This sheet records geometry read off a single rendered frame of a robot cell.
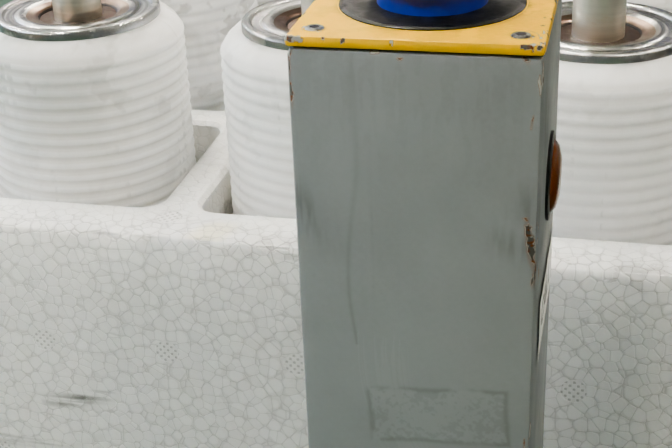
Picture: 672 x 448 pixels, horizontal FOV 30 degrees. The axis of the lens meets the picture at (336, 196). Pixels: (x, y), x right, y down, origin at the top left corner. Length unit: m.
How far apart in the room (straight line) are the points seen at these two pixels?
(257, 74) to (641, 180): 0.16
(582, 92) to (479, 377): 0.16
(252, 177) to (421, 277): 0.20
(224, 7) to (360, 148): 0.33
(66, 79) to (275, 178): 0.10
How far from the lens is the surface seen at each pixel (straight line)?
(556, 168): 0.37
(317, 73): 0.34
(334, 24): 0.35
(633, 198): 0.52
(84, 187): 0.58
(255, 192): 0.55
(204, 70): 0.68
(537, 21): 0.35
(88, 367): 0.58
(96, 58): 0.56
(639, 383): 0.53
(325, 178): 0.35
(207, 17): 0.67
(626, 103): 0.51
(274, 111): 0.53
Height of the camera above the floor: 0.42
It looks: 25 degrees down
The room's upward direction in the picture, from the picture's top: 2 degrees counter-clockwise
